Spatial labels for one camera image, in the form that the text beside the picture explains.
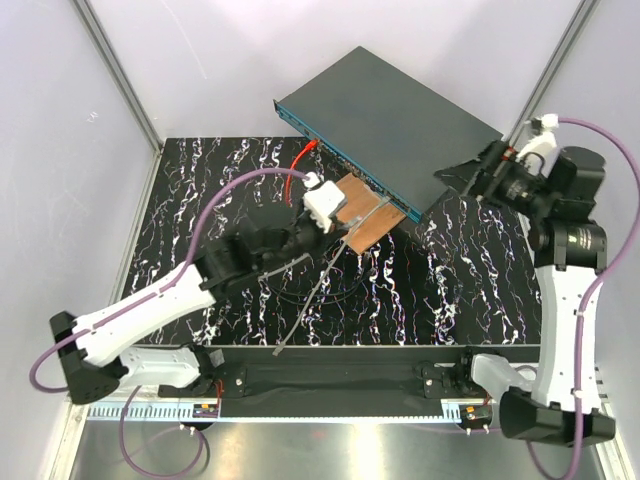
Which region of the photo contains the grey ethernet cable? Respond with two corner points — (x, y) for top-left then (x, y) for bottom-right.
(258, 214), (366, 284)
(272, 197), (392, 357)

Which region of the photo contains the black marble pattern mat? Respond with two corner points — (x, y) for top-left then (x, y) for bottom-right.
(124, 137), (541, 346)

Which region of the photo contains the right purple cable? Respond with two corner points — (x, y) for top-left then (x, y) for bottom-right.
(514, 115), (640, 480)

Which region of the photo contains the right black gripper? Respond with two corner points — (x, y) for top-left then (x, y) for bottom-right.
(433, 138), (555, 220)

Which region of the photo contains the red ethernet cable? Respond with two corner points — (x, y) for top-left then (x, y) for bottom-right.
(283, 140), (321, 206)

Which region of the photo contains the dark teal network switch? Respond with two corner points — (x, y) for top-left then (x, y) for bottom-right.
(274, 46), (502, 222)

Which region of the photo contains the brown wooden board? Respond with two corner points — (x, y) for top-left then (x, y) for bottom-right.
(337, 173), (406, 254)

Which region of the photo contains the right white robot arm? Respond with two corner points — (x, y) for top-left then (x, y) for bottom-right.
(434, 141), (616, 447)

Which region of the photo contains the white slotted cable duct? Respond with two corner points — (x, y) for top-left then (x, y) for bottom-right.
(88, 400), (461, 424)

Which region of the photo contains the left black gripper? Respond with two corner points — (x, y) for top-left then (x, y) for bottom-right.
(258, 197), (348, 273)

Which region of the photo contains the black ethernet cable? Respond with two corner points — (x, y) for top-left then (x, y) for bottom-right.
(259, 249), (374, 306)

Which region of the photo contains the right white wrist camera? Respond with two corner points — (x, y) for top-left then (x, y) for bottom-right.
(516, 113), (559, 160)

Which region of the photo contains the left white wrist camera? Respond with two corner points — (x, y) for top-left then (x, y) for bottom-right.
(302, 172), (347, 234)

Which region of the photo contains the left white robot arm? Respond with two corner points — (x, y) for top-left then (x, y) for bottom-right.
(50, 212), (347, 405)

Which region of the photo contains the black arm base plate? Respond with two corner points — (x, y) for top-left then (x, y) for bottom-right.
(158, 344), (512, 401)

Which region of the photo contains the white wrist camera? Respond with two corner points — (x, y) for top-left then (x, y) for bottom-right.
(516, 113), (559, 160)
(302, 172), (347, 234)

